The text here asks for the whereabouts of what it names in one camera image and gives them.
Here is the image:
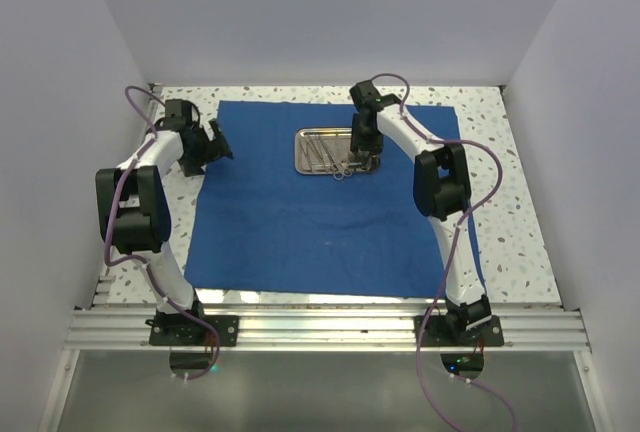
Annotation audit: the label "blue surgical cloth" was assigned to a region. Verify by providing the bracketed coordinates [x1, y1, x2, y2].
[185, 101, 484, 299]

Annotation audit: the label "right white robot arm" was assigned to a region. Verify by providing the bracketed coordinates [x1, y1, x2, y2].
[351, 95, 492, 345]

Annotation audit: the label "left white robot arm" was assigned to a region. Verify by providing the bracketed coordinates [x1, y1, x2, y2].
[95, 119, 233, 345]

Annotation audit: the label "steel surgical scissors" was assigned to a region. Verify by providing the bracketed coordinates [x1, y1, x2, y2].
[311, 136, 353, 181]

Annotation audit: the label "steel instrument tray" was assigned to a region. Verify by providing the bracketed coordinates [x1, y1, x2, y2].
[294, 127, 381, 180]

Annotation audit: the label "steel forceps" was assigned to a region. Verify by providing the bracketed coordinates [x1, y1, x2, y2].
[300, 138, 319, 174]

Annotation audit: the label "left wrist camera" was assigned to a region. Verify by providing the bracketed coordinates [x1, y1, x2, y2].
[162, 99, 201, 131]

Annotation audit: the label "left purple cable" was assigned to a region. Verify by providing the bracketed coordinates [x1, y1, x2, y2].
[102, 84, 221, 383]

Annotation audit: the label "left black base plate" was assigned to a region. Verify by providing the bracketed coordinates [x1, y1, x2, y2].
[145, 314, 240, 347]

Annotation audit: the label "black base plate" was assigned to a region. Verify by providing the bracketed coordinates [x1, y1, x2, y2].
[413, 314, 503, 348]
[145, 314, 240, 347]

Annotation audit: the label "aluminium front rail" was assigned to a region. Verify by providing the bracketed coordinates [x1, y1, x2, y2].
[63, 303, 590, 352]

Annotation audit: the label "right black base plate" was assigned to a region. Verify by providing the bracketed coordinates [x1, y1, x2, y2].
[413, 314, 503, 348]

